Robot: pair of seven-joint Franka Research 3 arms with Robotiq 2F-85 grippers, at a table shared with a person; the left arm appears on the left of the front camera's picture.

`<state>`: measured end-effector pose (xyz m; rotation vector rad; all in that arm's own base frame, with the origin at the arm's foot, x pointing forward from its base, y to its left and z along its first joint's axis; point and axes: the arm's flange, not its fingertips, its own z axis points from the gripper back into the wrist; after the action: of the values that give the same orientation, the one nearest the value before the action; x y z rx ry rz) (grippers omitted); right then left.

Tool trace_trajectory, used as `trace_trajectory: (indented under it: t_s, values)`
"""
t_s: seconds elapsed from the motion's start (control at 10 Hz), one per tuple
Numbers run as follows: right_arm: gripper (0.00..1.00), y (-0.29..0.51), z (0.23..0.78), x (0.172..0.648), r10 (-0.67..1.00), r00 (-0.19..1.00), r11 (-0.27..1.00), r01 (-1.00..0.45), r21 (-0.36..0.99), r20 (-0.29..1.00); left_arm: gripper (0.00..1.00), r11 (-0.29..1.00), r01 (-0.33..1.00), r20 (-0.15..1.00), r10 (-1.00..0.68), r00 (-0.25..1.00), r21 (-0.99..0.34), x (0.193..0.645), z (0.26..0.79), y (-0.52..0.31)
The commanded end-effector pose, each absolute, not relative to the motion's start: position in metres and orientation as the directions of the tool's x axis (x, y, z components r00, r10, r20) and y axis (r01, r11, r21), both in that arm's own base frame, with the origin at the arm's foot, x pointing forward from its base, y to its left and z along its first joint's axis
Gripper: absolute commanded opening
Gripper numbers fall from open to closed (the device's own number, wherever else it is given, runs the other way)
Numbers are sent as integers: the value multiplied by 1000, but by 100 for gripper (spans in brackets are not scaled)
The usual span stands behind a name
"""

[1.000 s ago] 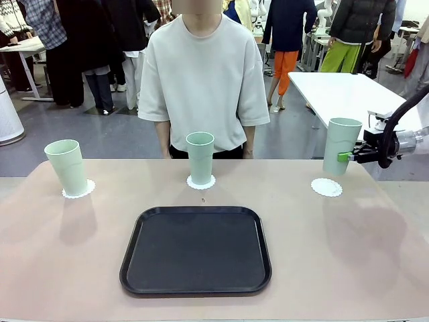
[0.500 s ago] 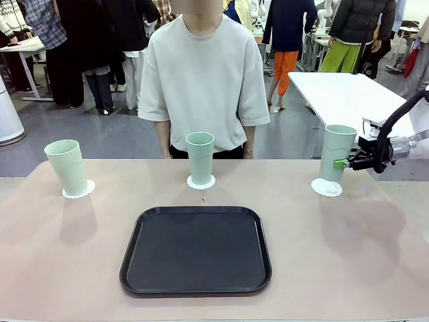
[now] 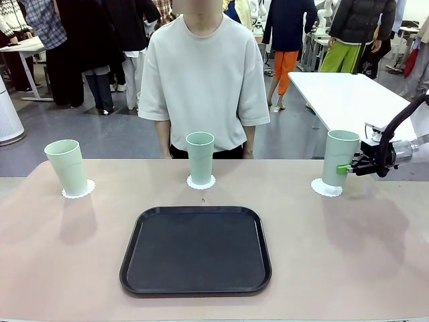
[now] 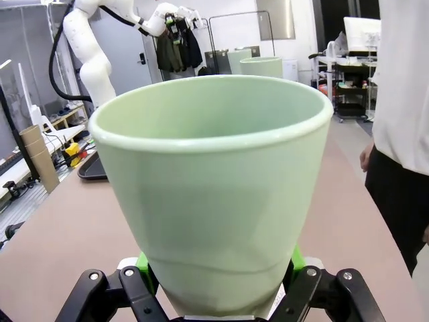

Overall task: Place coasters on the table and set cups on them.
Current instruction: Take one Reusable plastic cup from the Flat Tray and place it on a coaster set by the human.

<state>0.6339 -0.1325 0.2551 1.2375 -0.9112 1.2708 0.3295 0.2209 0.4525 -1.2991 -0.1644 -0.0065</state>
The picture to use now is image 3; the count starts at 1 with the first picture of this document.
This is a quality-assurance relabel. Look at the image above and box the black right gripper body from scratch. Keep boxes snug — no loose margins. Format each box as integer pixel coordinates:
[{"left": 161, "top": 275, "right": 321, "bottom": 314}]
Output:
[{"left": 355, "top": 140, "right": 398, "bottom": 176}]

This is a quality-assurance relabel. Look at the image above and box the light green plastic cup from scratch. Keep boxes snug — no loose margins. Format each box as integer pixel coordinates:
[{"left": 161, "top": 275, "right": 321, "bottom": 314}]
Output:
[
  {"left": 322, "top": 129, "right": 361, "bottom": 187},
  {"left": 186, "top": 131, "right": 215, "bottom": 186},
  {"left": 44, "top": 139, "right": 89, "bottom": 197}
]

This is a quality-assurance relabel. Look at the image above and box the white scalloped paper coaster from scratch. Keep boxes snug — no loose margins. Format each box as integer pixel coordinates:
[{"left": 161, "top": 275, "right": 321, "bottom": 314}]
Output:
[
  {"left": 186, "top": 174, "right": 216, "bottom": 191},
  {"left": 310, "top": 177, "right": 344, "bottom": 198},
  {"left": 61, "top": 178, "right": 97, "bottom": 201}
]

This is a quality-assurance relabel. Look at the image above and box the person's right forearm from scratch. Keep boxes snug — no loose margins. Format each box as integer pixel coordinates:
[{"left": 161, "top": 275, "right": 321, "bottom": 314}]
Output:
[{"left": 154, "top": 120, "right": 172, "bottom": 159}]

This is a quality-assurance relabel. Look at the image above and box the person's left forearm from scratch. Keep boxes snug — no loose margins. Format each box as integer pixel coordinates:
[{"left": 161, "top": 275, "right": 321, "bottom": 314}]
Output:
[{"left": 241, "top": 123, "right": 257, "bottom": 159}]

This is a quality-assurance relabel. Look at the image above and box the large white table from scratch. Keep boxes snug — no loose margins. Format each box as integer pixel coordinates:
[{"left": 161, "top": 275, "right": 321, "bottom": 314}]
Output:
[{"left": 287, "top": 71, "right": 429, "bottom": 178}]

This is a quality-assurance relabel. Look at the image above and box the person with red bag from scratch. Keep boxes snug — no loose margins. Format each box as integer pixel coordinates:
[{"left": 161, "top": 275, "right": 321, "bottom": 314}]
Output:
[{"left": 398, "top": 0, "right": 429, "bottom": 101}]

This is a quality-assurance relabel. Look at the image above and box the person in lime green trousers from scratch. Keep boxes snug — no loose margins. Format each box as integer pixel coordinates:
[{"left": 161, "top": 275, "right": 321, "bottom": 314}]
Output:
[{"left": 318, "top": 0, "right": 398, "bottom": 80}]

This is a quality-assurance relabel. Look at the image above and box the person in orange trousers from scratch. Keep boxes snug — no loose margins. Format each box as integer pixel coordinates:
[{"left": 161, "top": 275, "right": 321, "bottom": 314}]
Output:
[{"left": 261, "top": 0, "right": 318, "bottom": 113}]

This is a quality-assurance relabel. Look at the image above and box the black plastic serving tray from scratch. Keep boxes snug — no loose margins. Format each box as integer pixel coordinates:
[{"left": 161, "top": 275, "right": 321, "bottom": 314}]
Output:
[{"left": 119, "top": 205, "right": 273, "bottom": 296}]

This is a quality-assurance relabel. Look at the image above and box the person in beige sweater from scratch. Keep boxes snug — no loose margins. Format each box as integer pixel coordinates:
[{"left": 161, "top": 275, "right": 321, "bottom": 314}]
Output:
[{"left": 137, "top": 0, "right": 271, "bottom": 160}]

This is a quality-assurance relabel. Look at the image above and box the person in pale yellow top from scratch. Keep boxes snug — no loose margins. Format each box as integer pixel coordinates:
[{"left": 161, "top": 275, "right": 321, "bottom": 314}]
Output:
[{"left": 224, "top": 0, "right": 252, "bottom": 33}]

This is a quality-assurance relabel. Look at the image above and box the person in orange plaid shirt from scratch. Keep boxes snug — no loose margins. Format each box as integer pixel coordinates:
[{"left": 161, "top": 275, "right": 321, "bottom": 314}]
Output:
[{"left": 152, "top": 0, "right": 178, "bottom": 31}]

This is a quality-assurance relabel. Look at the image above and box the person in white trousers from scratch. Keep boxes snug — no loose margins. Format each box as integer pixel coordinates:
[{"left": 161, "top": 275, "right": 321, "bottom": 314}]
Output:
[{"left": 100, "top": 0, "right": 162, "bottom": 115}]

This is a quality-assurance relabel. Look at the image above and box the person in long black coat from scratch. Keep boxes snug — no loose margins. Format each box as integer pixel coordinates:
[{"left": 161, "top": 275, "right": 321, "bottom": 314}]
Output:
[{"left": 55, "top": 0, "right": 127, "bottom": 117}]

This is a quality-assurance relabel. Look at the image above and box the person in blue plaid shirt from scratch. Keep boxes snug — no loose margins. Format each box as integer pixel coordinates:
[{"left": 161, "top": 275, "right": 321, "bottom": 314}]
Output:
[{"left": 19, "top": 0, "right": 84, "bottom": 108}]

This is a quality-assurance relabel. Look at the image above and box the white cylindrical floor appliance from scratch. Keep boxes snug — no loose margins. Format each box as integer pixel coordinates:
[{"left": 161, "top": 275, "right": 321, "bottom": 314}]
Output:
[{"left": 0, "top": 78, "right": 26, "bottom": 146}]

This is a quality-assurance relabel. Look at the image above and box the white standing desk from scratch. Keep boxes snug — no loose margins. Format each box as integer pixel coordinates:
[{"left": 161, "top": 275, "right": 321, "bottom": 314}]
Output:
[{"left": 0, "top": 36, "right": 54, "bottom": 102}]

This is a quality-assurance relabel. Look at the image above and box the person in patterned knit sweater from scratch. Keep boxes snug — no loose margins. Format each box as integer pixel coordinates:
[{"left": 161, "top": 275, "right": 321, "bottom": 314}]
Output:
[{"left": 0, "top": 0, "right": 34, "bottom": 93}]

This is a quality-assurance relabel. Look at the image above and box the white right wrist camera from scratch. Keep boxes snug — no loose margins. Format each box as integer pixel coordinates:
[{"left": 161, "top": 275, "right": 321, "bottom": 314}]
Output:
[{"left": 364, "top": 122, "right": 389, "bottom": 142}]

